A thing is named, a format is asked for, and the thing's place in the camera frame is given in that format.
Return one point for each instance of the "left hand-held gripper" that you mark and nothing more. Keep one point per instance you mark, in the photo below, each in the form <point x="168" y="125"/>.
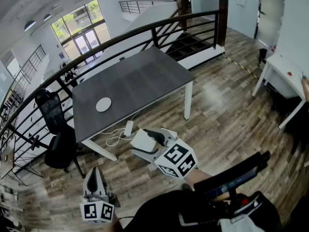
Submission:
<point x="96" y="210"/>

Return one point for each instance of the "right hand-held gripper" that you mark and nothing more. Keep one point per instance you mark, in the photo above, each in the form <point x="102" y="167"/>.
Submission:
<point x="176" y="158"/>

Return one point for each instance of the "round white disc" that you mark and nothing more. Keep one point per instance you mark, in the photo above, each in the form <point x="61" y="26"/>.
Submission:
<point x="103" y="104"/>

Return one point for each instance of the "person's left forearm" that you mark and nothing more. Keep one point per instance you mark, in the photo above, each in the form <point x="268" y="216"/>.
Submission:
<point x="117" y="223"/>

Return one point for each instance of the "person's right forearm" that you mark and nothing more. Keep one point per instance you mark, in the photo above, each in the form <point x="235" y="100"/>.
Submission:
<point x="198" y="176"/>

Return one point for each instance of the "white power adapter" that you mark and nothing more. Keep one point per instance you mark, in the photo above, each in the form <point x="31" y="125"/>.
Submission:
<point x="129" y="128"/>

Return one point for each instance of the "person's grey shoe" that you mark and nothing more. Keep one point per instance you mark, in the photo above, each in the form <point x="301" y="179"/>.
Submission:
<point x="186" y="186"/>

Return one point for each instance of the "person's black shirt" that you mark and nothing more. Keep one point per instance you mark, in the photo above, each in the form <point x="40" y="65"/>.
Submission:
<point x="159" y="209"/>

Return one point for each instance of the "dark grey table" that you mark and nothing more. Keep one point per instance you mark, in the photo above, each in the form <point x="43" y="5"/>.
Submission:
<point x="135" y="81"/>

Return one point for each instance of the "black mesh office chair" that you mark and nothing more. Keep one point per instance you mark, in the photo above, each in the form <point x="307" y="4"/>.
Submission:
<point x="51" y="110"/>

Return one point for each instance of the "dark staircase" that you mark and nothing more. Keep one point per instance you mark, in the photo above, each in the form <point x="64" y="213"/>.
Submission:
<point x="188" y="45"/>

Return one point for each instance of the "white cloth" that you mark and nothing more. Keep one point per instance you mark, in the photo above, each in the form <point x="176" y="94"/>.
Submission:
<point x="236" y="225"/>

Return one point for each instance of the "black straight metal railing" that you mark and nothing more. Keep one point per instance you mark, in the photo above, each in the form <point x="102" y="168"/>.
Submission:
<point x="135" y="6"/>
<point x="31" y="64"/>

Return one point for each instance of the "dark curved balcony railing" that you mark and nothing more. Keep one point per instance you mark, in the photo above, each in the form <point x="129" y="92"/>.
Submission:
<point x="222" y="20"/>

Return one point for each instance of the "black trash bin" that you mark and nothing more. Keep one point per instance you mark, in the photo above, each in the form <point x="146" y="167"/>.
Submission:
<point x="262" y="53"/>

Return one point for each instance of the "glass entrance doors and windows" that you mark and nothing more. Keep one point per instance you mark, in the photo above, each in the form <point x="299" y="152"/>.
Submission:
<point x="82" y="16"/>

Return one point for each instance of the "white desk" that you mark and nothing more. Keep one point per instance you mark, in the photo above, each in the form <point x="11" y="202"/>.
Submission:
<point x="280" y="64"/>

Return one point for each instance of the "small red object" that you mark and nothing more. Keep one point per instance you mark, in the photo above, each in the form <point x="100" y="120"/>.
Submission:
<point x="289" y="74"/>

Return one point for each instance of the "black pendant lamp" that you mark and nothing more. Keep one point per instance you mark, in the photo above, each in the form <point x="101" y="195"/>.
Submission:
<point x="47" y="16"/>
<point x="30" y="24"/>

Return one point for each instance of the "black tablet on mount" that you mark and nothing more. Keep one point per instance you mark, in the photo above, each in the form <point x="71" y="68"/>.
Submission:
<point x="229" y="178"/>

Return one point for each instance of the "black chest mount device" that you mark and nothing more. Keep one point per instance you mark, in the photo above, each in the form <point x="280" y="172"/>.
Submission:
<point x="248" y="205"/>

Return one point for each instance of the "dark wooden stair post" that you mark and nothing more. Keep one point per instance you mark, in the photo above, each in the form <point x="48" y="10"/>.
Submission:
<point x="182" y="8"/>

